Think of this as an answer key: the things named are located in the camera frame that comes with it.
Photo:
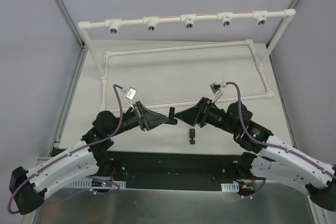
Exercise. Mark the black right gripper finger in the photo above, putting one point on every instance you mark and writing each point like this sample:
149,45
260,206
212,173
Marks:
191,120
191,112

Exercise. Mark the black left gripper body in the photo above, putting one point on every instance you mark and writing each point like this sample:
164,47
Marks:
140,116

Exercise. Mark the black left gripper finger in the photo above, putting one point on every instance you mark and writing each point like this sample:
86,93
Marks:
150,125
150,115

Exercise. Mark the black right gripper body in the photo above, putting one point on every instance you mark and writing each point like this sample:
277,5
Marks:
203,112

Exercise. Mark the black faucet valve handle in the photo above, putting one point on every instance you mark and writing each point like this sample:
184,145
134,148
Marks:
192,134

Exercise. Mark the black L-shaped faucet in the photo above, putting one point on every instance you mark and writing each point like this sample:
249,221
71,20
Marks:
172,120

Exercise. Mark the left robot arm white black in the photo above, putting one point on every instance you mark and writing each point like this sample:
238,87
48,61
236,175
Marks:
29,188

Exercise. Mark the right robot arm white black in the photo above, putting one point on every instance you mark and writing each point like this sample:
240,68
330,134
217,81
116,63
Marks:
266,155

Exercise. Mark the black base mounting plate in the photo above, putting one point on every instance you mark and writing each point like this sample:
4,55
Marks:
169,171

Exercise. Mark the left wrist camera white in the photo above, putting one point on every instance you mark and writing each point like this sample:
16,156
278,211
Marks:
129,94

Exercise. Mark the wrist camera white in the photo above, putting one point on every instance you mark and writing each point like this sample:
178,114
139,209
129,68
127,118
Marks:
217,90
129,94

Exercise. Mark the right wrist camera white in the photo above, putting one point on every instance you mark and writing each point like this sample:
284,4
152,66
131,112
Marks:
217,90

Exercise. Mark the right white cable duct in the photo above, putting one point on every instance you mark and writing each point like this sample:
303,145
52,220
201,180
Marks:
230,187

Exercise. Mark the white cable duct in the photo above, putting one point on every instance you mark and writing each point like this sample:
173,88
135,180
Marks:
87,183
230,187

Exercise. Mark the left aluminium frame post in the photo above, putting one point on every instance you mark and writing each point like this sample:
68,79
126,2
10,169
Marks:
74,78

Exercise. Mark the left white cable duct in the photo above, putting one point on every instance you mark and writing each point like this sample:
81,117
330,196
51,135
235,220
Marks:
87,183

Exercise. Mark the white PVC pipe frame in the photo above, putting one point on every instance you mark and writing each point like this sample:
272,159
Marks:
188,20

